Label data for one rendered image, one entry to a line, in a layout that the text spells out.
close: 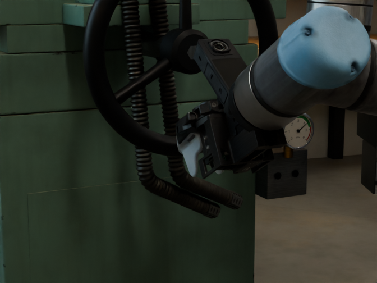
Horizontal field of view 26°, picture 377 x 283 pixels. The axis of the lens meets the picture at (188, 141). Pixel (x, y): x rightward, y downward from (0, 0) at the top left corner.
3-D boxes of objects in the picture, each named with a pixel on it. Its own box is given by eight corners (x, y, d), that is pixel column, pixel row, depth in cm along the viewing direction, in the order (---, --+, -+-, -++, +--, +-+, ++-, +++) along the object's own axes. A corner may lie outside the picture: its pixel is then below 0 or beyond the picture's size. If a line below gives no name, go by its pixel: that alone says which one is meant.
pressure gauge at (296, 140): (281, 162, 134) (283, 113, 132) (269, 158, 137) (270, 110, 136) (313, 158, 137) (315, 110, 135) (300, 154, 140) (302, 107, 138)
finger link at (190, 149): (171, 188, 104) (200, 166, 96) (161, 145, 106) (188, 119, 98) (193, 186, 106) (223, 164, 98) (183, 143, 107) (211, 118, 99)
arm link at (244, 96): (241, 52, 84) (307, 50, 88) (223, 71, 88) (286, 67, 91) (258, 121, 82) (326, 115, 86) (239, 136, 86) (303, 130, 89)
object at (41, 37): (7, 53, 117) (6, 25, 117) (-24, 43, 136) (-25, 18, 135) (248, 44, 135) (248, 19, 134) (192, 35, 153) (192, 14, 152)
